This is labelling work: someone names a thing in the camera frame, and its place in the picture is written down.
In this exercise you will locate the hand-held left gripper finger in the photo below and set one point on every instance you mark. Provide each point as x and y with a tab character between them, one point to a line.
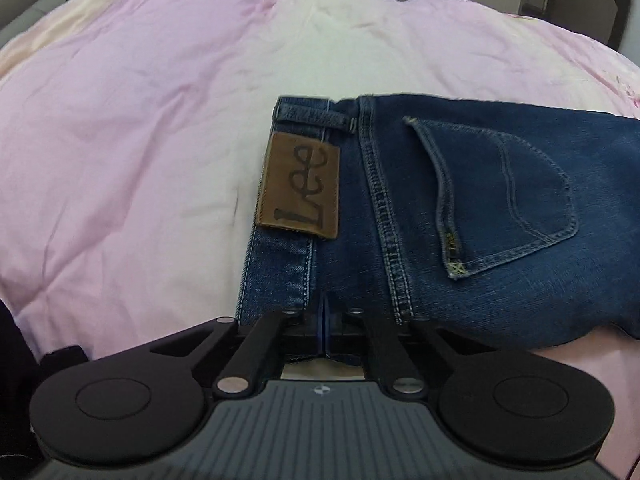
321	327
330	327

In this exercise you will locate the blue denim pants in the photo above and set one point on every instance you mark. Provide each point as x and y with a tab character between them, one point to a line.
400	185

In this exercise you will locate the pink floral blanket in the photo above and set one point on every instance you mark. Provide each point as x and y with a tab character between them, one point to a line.
125	135

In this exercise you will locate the dark cloth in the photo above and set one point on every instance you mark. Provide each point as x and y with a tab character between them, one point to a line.
15	385

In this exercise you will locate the beige room door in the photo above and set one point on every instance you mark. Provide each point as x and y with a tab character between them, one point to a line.
627	15

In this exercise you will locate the grey padded headboard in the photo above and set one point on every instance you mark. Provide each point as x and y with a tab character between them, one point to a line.
30	5

